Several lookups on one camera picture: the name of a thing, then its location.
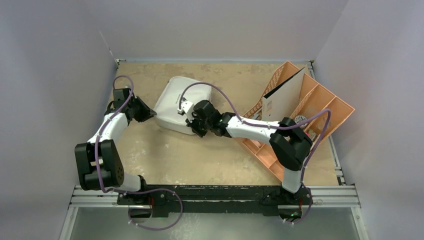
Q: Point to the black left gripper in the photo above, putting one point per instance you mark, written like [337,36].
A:
[147,112]

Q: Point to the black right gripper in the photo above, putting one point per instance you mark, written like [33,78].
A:
[197,123]

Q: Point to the grey medicine case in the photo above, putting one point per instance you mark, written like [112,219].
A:
[166,107]

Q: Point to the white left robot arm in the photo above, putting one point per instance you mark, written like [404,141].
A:
[99,165]

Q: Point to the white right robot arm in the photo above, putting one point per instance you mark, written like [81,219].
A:
[289,143]

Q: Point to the white cardboard folder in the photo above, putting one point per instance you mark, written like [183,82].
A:
[283,99]

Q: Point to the peach plastic desk organizer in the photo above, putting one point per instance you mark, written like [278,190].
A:
[313,98]

